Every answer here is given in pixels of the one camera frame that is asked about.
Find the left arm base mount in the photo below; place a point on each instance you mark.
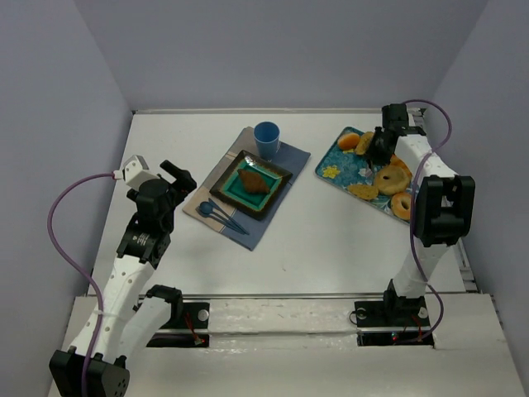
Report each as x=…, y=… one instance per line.
x=187, y=324

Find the round orange bun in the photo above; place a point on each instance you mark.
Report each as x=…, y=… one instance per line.
x=348, y=141

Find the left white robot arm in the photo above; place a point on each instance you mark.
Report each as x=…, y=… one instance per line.
x=122, y=322

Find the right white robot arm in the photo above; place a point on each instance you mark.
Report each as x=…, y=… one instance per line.
x=441, y=200

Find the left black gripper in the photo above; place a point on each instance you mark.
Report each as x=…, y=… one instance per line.
x=176, y=182

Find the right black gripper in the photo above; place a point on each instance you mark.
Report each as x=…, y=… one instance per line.
x=380, y=145

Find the blue floral tray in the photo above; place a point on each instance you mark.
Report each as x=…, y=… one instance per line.
x=343, y=168

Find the golden croissant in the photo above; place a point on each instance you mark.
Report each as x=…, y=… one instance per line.
x=396, y=161

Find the dark brown croissant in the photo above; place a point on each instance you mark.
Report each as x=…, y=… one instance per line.
x=253, y=182

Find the aluminium front rail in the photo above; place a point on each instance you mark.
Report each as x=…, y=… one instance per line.
x=360, y=296

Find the pale bagel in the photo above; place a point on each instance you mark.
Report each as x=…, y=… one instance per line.
x=391, y=180

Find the blue plastic cup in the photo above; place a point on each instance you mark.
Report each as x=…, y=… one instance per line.
x=266, y=135

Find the blue plastic spoon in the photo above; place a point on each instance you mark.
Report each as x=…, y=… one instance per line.
x=207, y=208

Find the green square ceramic plate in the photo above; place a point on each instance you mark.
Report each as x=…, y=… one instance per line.
x=229, y=188

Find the blue plastic knife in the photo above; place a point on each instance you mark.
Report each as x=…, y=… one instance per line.
x=222, y=221

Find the metal tongs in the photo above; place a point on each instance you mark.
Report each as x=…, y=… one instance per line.
x=369, y=170

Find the glazed orange donut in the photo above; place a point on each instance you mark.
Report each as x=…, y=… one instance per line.
x=401, y=205

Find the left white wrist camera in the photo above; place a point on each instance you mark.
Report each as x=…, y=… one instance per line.
x=136, y=172

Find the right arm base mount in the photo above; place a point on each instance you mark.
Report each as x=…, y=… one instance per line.
x=392, y=321

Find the blue patchwork placemat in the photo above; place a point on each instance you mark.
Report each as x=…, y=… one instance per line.
x=288, y=157

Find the yellow bread slice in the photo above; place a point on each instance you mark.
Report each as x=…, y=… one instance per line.
x=363, y=191

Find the toasted baguette slice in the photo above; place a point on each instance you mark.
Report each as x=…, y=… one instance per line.
x=364, y=142

